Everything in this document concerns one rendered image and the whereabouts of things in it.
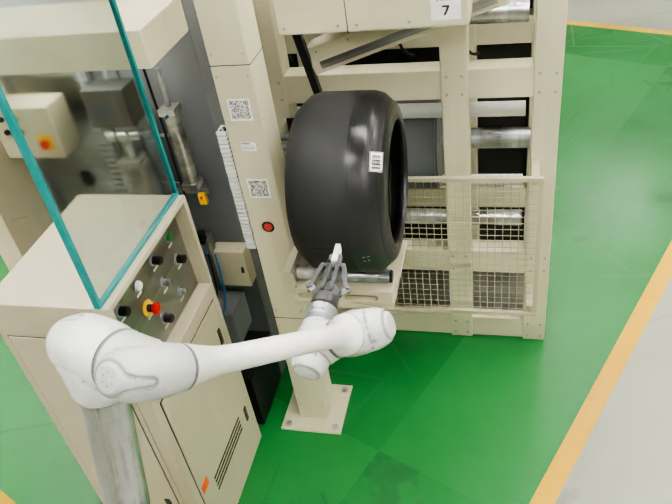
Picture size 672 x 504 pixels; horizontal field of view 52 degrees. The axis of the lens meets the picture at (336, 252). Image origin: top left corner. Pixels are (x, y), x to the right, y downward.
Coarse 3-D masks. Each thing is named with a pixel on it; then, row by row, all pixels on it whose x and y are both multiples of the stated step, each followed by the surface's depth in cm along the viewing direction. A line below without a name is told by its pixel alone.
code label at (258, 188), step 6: (246, 180) 230; (252, 180) 230; (258, 180) 229; (264, 180) 229; (252, 186) 231; (258, 186) 231; (264, 186) 230; (252, 192) 233; (258, 192) 232; (264, 192) 232
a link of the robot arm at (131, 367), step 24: (120, 336) 134; (144, 336) 137; (96, 360) 132; (120, 360) 127; (144, 360) 129; (168, 360) 132; (192, 360) 138; (96, 384) 128; (120, 384) 125; (144, 384) 128; (168, 384) 132; (192, 384) 139
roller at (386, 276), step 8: (296, 272) 243; (304, 272) 241; (312, 272) 241; (352, 272) 237; (360, 272) 237; (368, 272) 236; (376, 272) 235; (384, 272) 235; (392, 272) 235; (352, 280) 238; (360, 280) 237; (368, 280) 237; (376, 280) 236; (384, 280) 235; (392, 280) 235
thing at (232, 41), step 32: (224, 0) 193; (224, 32) 199; (256, 32) 208; (224, 64) 205; (256, 64) 208; (224, 96) 212; (256, 96) 210; (256, 128) 217; (256, 160) 224; (256, 224) 242; (288, 224) 242; (288, 256) 248; (288, 320) 269; (320, 384) 290; (320, 416) 303
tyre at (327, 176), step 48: (336, 96) 217; (384, 96) 219; (288, 144) 212; (336, 144) 204; (384, 144) 206; (288, 192) 210; (336, 192) 203; (384, 192) 206; (336, 240) 210; (384, 240) 212
